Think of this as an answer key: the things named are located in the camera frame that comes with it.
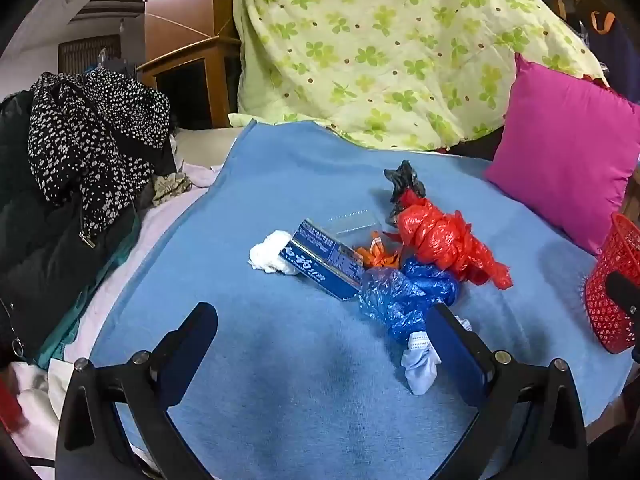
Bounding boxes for dark window grille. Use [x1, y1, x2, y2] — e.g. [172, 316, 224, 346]
[57, 35, 123, 73]

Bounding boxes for red plastic bag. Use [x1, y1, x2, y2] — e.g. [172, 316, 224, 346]
[387, 190, 514, 291]

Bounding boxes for teal cloth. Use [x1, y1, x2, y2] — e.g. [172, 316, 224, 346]
[35, 210, 146, 366]

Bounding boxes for black puffer jacket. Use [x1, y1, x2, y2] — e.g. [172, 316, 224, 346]
[0, 90, 178, 366]

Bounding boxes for small floral cloth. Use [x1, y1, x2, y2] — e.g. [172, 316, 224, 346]
[151, 172, 193, 206]

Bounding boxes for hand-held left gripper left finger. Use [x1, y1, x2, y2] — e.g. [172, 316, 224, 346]
[54, 302, 219, 480]

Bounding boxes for black white dotted garment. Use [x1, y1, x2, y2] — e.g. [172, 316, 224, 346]
[27, 69, 173, 238]

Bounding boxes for clear plastic container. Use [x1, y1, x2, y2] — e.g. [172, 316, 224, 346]
[327, 208, 383, 236]

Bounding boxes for green clover print quilt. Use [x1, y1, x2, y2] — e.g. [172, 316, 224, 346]
[229, 0, 608, 153]

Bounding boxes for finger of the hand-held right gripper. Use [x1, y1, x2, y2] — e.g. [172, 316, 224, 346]
[606, 273, 640, 328]

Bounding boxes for red plastic basket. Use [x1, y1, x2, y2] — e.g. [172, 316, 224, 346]
[584, 211, 640, 356]

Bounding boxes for blue blanket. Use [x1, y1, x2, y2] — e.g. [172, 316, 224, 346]
[65, 120, 636, 480]

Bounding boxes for wooden cabinet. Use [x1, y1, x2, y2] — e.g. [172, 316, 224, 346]
[136, 0, 247, 128]

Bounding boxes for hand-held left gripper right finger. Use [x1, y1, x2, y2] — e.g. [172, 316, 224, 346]
[425, 302, 588, 480]

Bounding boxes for orange wrapper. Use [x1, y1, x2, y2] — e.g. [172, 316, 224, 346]
[357, 230, 403, 268]

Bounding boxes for blue plastic bag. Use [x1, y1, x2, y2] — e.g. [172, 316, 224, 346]
[357, 257, 461, 346]

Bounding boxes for white face mask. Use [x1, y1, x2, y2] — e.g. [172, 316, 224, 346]
[400, 317, 473, 396]

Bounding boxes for pink pillow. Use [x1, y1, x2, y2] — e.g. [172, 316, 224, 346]
[484, 52, 640, 256]

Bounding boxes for red cloth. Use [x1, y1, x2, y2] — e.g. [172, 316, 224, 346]
[0, 365, 31, 433]

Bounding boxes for white tissue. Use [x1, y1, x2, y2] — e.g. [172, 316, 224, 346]
[249, 230, 301, 276]

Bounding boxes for navy tote bag orange handles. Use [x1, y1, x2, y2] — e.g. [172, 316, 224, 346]
[570, 0, 640, 106]

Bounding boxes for blue cardboard box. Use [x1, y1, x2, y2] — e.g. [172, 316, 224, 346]
[277, 218, 366, 302]

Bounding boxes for black plastic bag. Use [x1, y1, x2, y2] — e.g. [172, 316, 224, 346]
[384, 160, 427, 216]

